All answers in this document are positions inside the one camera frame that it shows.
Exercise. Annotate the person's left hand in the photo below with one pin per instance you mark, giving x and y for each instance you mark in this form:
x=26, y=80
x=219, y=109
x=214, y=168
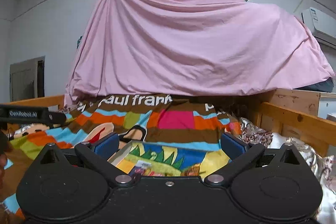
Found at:
x=3, y=159

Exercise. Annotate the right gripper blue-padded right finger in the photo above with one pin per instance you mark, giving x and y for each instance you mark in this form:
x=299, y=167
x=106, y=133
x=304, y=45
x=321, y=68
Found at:
x=241, y=154

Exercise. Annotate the metal tray with dinosaur drawing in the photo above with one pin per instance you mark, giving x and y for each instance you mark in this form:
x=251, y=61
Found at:
x=167, y=161

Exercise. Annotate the pink hanging sheet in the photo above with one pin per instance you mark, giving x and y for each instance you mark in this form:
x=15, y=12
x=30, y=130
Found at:
x=193, y=48

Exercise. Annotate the wooden bed frame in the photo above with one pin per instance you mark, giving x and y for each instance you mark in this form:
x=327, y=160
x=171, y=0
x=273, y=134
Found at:
x=288, y=118

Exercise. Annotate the blue white snack packet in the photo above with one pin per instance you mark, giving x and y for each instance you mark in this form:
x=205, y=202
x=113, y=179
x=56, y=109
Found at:
x=142, y=168

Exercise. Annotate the grey door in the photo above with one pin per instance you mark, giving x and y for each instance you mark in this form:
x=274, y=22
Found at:
x=27, y=79

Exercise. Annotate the rice cracker bar packet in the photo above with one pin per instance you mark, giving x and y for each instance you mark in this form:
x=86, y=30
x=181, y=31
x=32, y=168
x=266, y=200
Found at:
x=194, y=170

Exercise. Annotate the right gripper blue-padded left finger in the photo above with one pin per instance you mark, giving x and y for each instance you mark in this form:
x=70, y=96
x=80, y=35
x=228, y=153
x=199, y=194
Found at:
x=95, y=156

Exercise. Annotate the colourful Paul Frank blanket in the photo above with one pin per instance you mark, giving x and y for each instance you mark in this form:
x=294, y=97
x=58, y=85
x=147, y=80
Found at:
x=17, y=163

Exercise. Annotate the wooden cabinet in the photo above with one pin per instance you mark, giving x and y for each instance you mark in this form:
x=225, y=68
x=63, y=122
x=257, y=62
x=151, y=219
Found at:
x=318, y=104

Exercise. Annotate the white wall air conditioner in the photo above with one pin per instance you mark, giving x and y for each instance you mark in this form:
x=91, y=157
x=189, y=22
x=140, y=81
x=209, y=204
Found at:
x=321, y=25

